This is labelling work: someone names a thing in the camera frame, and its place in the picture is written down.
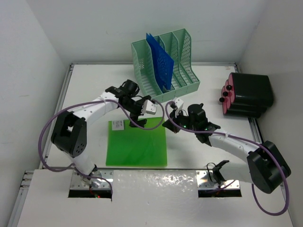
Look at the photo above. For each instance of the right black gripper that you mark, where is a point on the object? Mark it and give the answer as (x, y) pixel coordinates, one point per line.
(168, 125)

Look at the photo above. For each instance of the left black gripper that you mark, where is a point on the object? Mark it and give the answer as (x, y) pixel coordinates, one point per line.
(140, 102)

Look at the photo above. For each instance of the green clip file folder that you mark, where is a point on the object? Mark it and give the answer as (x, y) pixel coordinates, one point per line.
(133, 147)

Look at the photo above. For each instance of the black pink drawer box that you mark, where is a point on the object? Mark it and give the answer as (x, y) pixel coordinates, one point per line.
(246, 95)

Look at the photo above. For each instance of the green file organizer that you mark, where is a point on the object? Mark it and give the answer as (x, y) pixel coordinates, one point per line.
(184, 80)

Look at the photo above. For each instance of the blue clip file folder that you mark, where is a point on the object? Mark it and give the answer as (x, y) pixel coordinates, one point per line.
(162, 63)

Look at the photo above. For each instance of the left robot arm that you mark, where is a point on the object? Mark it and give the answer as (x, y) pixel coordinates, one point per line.
(70, 130)

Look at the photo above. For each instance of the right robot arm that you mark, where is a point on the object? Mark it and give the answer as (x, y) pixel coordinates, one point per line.
(264, 165)

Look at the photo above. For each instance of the white front board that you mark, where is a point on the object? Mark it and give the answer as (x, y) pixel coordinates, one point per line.
(146, 199)

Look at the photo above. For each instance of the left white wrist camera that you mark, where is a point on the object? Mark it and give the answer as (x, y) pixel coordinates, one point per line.
(149, 107)

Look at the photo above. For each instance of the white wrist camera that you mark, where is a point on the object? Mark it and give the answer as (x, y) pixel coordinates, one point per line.
(149, 107)
(177, 105)

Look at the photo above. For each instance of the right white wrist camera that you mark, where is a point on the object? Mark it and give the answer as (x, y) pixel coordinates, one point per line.
(177, 105)

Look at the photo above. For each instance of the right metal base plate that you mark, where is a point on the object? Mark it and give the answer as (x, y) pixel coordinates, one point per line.
(205, 181)

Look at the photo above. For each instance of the metal base plate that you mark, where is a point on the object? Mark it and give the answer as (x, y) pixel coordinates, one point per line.
(102, 182)
(205, 181)

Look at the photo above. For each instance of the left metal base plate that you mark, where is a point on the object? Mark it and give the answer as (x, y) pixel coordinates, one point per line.
(102, 182)

